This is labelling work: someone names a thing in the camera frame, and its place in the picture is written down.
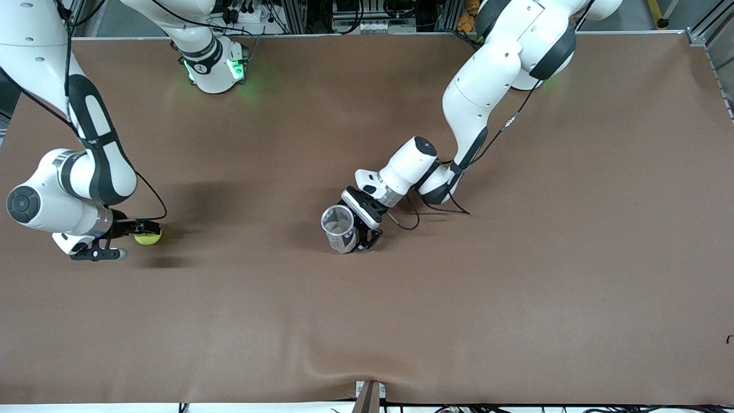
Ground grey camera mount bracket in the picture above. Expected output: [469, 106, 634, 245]
[353, 379, 388, 413]

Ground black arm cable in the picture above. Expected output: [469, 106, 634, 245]
[54, 0, 168, 223]
[383, 0, 594, 231]

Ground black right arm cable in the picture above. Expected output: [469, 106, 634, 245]
[54, 0, 168, 223]

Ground clear Wilson tennis ball can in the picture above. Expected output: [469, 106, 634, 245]
[321, 204, 360, 255]

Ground pile of orange round items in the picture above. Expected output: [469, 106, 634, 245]
[457, 0, 482, 33]

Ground aluminium frame profile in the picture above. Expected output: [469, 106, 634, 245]
[686, 0, 734, 121]

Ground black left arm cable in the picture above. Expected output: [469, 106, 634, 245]
[383, 0, 594, 231]

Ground yellow pole black base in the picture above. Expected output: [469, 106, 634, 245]
[647, 0, 670, 28]

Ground brown table mat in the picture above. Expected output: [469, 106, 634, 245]
[0, 32, 734, 406]

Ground white power strip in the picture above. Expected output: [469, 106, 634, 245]
[221, 5, 266, 25]

